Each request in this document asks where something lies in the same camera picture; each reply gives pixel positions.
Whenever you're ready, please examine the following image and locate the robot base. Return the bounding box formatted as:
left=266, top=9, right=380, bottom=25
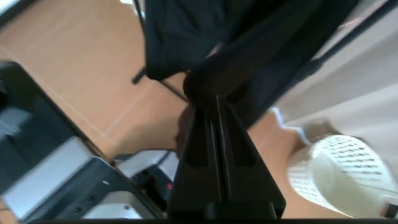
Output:
left=0, top=60, right=180, bottom=222

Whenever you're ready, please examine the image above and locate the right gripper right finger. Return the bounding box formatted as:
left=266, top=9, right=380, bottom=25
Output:
left=217, top=96, right=286, bottom=218

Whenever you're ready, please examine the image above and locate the beige curtain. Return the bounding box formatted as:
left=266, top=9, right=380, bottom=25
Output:
left=273, top=0, right=398, bottom=187

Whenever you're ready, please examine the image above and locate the black mesh garment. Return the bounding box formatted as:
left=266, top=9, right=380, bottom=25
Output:
left=182, top=0, right=360, bottom=128

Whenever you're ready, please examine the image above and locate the black clothes rack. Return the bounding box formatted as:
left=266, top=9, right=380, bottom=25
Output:
left=132, top=0, right=398, bottom=102

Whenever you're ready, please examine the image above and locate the white laundry basket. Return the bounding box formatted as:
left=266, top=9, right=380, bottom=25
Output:
left=287, top=134, right=398, bottom=219

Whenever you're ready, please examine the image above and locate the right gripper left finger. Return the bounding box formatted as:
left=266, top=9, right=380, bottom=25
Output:
left=167, top=99, right=222, bottom=218

